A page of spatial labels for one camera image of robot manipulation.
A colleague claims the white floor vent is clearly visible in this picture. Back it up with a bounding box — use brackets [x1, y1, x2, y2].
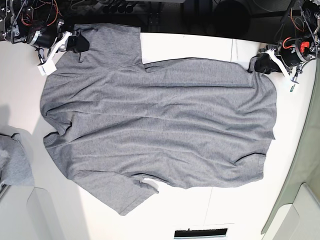
[173, 223, 234, 240]

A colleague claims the grey cloth pile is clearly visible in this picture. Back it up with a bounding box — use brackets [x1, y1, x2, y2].
[0, 125, 35, 187]

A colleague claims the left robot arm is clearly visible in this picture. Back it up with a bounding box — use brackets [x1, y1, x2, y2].
[252, 0, 320, 83]

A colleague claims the grey t-shirt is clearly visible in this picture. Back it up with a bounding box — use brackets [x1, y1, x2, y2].
[40, 23, 277, 216]

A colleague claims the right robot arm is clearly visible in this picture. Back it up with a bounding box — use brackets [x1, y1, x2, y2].
[0, 0, 90, 59]

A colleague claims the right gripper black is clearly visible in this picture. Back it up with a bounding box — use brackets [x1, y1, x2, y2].
[27, 24, 90, 54]

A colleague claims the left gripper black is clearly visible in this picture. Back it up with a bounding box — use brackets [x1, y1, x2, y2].
[248, 42, 312, 75]

